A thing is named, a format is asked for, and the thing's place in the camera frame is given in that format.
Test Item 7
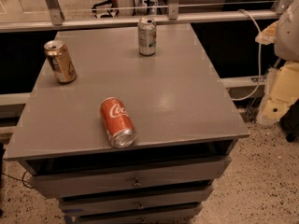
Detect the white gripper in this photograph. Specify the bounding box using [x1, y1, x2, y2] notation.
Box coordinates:
[255, 21, 299, 126]

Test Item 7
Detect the silver 7up can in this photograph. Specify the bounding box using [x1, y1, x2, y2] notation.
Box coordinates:
[137, 17, 156, 56]

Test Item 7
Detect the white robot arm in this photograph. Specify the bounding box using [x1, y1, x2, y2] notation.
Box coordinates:
[255, 0, 299, 126]

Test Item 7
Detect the red Coca-Cola can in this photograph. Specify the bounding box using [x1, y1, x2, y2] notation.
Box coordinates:
[100, 97, 137, 148]

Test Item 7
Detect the gold orange soda can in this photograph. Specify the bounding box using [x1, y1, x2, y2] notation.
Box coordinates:
[44, 40, 77, 84]

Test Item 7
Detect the grey drawer cabinet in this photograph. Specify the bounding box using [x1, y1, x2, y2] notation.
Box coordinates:
[5, 24, 249, 224]

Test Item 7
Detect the middle grey drawer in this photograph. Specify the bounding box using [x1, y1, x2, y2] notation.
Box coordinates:
[59, 182, 213, 217]

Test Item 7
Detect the grey drawer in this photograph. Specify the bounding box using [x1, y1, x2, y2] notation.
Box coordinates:
[64, 203, 202, 224]
[29, 155, 232, 198]
[59, 182, 213, 217]

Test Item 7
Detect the bottom grey drawer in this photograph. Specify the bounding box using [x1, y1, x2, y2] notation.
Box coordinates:
[64, 203, 202, 224]

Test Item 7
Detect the top grey drawer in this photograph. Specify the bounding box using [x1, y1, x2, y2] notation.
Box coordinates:
[29, 155, 232, 198]

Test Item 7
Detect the white cable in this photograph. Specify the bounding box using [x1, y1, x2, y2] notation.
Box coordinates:
[231, 8, 265, 102]

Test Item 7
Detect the metal frame rail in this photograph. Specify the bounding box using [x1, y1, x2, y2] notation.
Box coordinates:
[0, 10, 278, 33]

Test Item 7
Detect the black floor cable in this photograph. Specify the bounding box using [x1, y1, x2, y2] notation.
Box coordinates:
[0, 170, 35, 189]

